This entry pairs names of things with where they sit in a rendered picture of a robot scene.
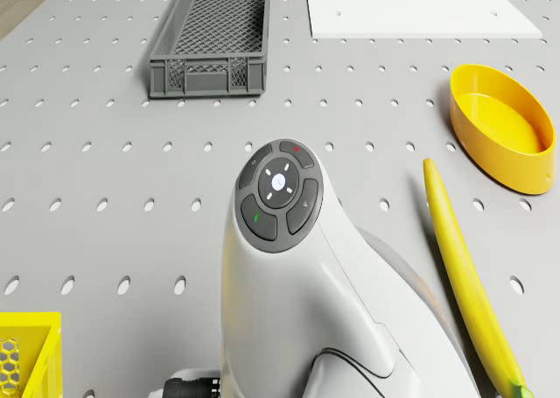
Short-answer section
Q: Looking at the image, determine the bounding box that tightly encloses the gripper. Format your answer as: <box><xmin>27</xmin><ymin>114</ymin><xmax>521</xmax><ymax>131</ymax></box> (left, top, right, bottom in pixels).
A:
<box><xmin>150</xmin><ymin>368</ymin><xmax>222</xmax><ymax>398</ymax></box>

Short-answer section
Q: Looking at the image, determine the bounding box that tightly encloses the banana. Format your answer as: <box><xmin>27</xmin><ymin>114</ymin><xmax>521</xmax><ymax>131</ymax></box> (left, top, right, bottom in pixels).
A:
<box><xmin>422</xmin><ymin>157</ymin><xmax>536</xmax><ymax>398</ymax></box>

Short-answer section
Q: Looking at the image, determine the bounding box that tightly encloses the white board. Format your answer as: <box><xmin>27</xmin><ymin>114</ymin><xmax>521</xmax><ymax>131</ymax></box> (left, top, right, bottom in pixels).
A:
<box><xmin>304</xmin><ymin>0</ymin><xmax>543</xmax><ymax>39</ymax></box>

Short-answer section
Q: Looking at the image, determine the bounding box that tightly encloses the yellow bowl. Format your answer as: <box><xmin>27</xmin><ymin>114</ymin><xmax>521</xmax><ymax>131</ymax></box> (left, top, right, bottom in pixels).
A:
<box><xmin>449</xmin><ymin>64</ymin><xmax>556</xmax><ymax>196</ymax></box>

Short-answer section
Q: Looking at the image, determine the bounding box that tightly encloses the dark grey basket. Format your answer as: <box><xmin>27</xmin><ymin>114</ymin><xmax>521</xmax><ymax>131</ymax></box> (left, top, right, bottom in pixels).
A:
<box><xmin>148</xmin><ymin>0</ymin><xmax>271</xmax><ymax>100</ymax></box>

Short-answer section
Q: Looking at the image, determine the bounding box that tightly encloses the yellow basket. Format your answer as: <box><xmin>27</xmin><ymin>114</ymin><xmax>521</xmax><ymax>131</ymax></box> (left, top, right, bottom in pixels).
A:
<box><xmin>0</xmin><ymin>311</ymin><xmax>63</xmax><ymax>398</ymax></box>

